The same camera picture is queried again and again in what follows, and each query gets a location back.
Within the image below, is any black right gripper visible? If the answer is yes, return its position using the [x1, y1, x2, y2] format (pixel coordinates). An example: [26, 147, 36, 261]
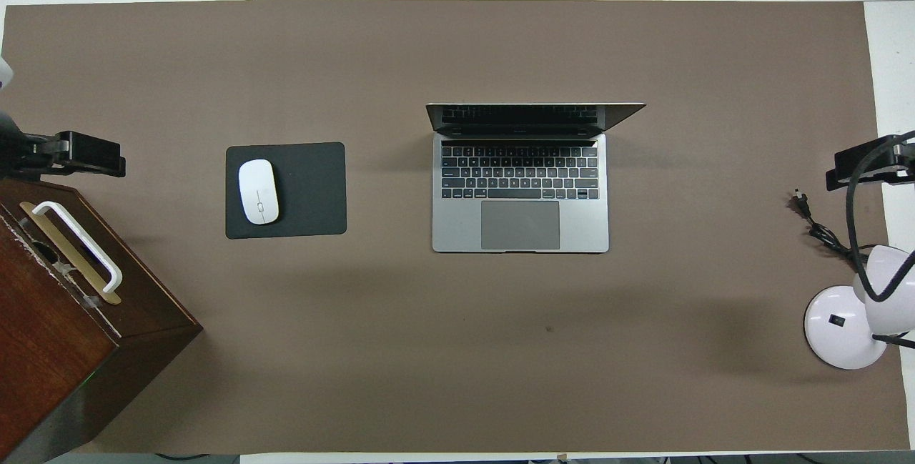
[826, 132, 915, 192]

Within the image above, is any black mouse pad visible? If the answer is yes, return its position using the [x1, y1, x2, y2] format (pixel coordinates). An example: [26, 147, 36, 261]
[225, 142, 348, 240]

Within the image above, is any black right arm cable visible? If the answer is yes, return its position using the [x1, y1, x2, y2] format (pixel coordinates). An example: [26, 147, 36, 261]
[846, 129, 915, 303]

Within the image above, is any white box handle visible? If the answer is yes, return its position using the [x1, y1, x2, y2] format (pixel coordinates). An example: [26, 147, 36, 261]
[32, 201, 124, 295]

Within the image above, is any white computer mouse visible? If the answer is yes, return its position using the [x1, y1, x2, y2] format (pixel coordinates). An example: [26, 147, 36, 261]
[238, 158, 280, 225]

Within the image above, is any black lamp power cable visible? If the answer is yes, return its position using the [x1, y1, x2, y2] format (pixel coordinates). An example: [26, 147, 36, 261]
[789, 191, 915, 349]

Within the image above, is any white desk lamp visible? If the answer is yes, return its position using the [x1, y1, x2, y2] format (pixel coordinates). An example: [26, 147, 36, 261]
[804, 245, 915, 370]

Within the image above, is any gold handle plate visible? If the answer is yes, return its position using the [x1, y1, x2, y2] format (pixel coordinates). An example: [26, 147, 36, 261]
[19, 201, 122, 305]

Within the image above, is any grey laptop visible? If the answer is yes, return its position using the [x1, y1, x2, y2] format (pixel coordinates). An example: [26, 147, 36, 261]
[425, 102, 647, 254]

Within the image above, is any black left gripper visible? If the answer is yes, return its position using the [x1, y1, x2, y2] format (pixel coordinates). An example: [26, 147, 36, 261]
[26, 131, 127, 179]

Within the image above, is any brown table mat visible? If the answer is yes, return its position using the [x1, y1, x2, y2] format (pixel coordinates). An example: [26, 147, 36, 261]
[0, 0, 910, 455]

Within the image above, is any dark brown wooden box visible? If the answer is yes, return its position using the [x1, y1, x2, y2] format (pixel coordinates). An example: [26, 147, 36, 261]
[0, 178, 203, 463]

